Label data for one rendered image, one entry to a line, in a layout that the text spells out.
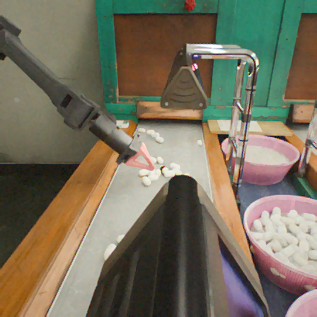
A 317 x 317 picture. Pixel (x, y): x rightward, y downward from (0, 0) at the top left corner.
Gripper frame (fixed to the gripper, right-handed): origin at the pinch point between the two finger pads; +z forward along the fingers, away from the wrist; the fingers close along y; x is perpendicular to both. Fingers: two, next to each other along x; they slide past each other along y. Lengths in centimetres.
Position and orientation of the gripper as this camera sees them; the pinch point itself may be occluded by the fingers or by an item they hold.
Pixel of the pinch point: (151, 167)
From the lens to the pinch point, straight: 76.0
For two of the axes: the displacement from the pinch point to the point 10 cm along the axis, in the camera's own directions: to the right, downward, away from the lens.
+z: 7.5, 6.2, 2.2
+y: 0.9, -4.3, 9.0
